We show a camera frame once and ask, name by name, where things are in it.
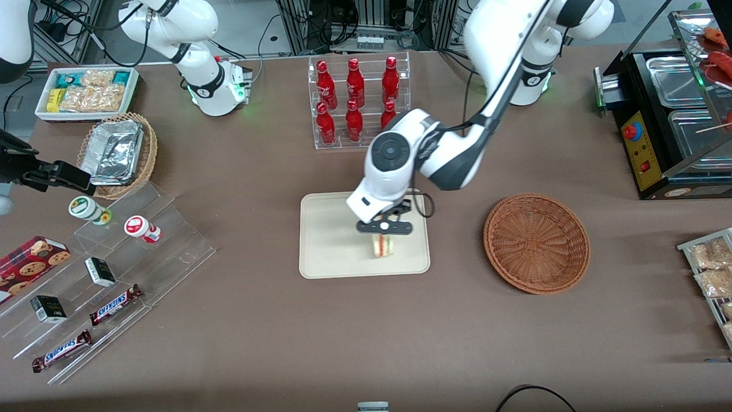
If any aluminium foil tray stack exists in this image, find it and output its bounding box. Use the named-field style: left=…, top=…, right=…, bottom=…
left=79, top=120, right=145, bottom=187

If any clear acrylic stepped display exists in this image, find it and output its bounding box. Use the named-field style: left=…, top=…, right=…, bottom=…
left=0, top=181, right=217, bottom=386

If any green lid yoghurt bottle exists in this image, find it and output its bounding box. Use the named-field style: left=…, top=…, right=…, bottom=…
left=68, top=195, right=113, bottom=226

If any steel food pan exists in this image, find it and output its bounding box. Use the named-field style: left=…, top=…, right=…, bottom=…
left=668, top=108, right=732, bottom=159
left=646, top=56, right=711, bottom=108

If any black floor cable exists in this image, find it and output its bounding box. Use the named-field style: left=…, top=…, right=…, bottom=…
left=494, top=385, right=578, bottom=412

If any tan wicker basket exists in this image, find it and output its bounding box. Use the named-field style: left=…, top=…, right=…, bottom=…
left=77, top=112, right=158, bottom=200

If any aluminium frame rack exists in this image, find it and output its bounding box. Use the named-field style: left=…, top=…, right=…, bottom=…
left=276, top=0, right=459, bottom=56

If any black glass hot food case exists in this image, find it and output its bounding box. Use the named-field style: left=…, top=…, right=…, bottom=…
left=593, top=8, right=732, bottom=201

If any small clear cracker bag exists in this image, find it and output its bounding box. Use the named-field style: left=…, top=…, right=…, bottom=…
left=79, top=69, right=116, bottom=88

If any small black carton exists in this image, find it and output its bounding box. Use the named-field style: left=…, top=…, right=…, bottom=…
left=30, top=295, right=68, bottom=325
left=84, top=256, right=117, bottom=288

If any triangular white bread sandwich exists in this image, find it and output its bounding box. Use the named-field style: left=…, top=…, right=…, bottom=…
left=371, top=233, right=397, bottom=259

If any clear acrylic bottle rack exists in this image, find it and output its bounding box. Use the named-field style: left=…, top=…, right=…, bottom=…
left=308, top=51, right=412, bottom=151

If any red lid yoghurt bottle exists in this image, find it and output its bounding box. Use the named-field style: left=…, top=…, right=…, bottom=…
left=124, top=215, right=162, bottom=244

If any brown round wicker basket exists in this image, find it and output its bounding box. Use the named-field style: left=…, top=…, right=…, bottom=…
left=483, top=193, right=591, bottom=295

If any large clear cracker bag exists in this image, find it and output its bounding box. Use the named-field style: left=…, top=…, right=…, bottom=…
left=59, top=84, right=126, bottom=113

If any cream rectangular plastic tray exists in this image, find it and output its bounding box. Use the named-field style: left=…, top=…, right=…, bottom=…
left=299, top=188, right=431, bottom=280

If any red tartan cookie box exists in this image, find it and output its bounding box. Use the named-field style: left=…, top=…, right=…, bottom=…
left=0, top=235, right=72, bottom=305

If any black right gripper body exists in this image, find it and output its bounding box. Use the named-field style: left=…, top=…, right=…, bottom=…
left=0, top=130, right=58, bottom=184

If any white rectangular snack bin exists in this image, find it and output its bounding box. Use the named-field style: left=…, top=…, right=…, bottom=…
left=35, top=66, right=140, bottom=124

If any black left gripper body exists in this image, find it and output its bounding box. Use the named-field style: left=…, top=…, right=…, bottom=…
left=356, top=199, right=414, bottom=236

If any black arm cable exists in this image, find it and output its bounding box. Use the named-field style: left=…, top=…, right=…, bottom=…
left=409, top=0, right=552, bottom=219

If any grey wire rack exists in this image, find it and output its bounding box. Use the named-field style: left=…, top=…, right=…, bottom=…
left=677, top=227, right=732, bottom=351

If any brown Snickers bar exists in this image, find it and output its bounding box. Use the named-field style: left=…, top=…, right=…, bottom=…
left=89, top=284, right=144, bottom=327
left=31, top=329, right=93, bottom=374

